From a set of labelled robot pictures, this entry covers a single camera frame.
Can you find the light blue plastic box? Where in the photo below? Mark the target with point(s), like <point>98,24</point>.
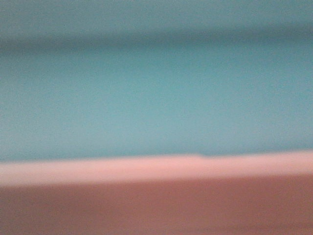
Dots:
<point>105,78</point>

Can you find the pink plastic box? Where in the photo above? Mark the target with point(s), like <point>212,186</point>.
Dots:
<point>267,194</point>

